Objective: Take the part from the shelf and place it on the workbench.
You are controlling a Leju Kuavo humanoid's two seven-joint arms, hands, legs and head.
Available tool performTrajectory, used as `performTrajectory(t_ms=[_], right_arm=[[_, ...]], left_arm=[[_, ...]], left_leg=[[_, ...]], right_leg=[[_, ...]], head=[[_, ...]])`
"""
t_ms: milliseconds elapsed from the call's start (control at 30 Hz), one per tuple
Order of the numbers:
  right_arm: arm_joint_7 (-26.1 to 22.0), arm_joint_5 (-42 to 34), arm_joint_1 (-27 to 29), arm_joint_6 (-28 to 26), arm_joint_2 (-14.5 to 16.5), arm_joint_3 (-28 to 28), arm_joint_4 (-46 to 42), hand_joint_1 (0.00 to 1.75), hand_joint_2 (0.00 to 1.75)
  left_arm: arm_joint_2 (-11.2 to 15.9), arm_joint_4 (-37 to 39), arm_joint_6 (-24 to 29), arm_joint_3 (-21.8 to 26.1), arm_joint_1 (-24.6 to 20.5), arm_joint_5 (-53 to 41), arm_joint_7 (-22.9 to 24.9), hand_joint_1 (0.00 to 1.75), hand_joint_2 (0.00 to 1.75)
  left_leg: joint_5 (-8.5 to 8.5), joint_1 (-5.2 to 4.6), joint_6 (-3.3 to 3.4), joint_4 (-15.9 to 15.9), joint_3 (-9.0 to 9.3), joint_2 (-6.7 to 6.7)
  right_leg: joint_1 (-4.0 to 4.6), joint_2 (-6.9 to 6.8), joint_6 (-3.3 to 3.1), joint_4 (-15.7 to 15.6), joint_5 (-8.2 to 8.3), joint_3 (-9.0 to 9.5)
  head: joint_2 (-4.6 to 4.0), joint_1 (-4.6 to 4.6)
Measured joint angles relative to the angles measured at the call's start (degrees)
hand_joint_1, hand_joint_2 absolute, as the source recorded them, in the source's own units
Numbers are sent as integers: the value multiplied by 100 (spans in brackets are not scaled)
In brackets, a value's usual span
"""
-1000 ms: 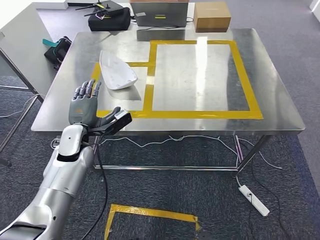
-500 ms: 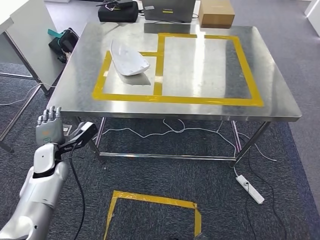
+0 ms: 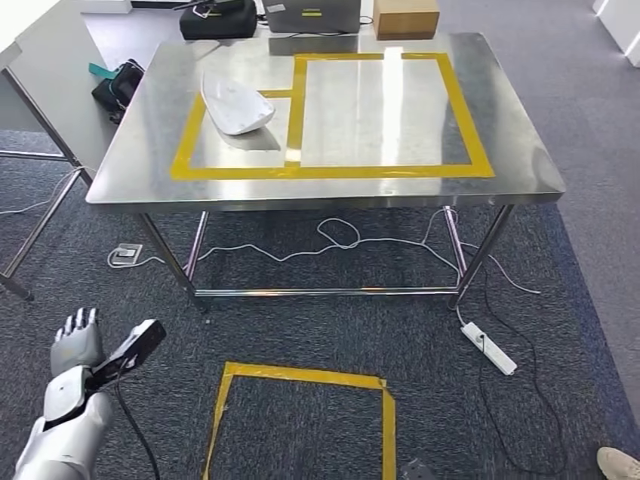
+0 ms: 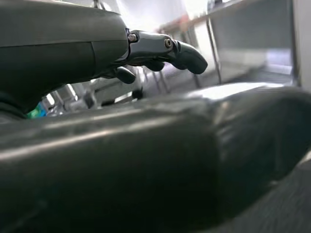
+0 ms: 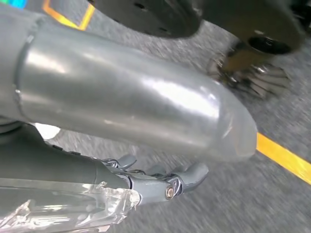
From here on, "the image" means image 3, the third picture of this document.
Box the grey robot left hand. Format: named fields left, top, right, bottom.
left=50, top=307, right=106, bottom=379

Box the white plastic shell part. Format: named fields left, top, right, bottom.
left=201, top=70, right=276, bottom=138

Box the stainless steel workbench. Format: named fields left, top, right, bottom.
left=85, top=31, right=567, bottom=313

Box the grey floor socket plate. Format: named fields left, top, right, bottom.
left=109, top=243, right=144, bottom=268

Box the white side table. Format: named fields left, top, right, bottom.
left=0, top=0, right=120, bottom=303

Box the yellow floor tape outline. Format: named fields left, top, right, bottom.
left=202, top=360, right=397, bottom=480

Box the black padded carry case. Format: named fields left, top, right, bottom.
left=179, top=0, right=258, bottom=41

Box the grey laptop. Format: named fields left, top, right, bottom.
left=265, top=0, right=362, bottom=34

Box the white power strip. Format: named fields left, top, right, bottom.
left=460, top=321, right=518, bottom=377

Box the cardboard box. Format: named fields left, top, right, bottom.
left=372, top=0, right=441, bottom=41

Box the person's shoe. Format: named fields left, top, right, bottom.
left=596, top=446, right=640, bottom=480

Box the white display podium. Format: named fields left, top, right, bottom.
left=592, top=0, right=640, bottom=69

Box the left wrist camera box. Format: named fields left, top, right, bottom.
left=85, top=318, right=168, bottom=393

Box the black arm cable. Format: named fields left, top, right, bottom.
left=113, top=380, right=162, bottom=480

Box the black bag with teal strap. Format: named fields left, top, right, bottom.
left=88, top=59, right=146, bottom=125

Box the white floor cable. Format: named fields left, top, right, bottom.
left=106, top=217, right=542, bottom=297

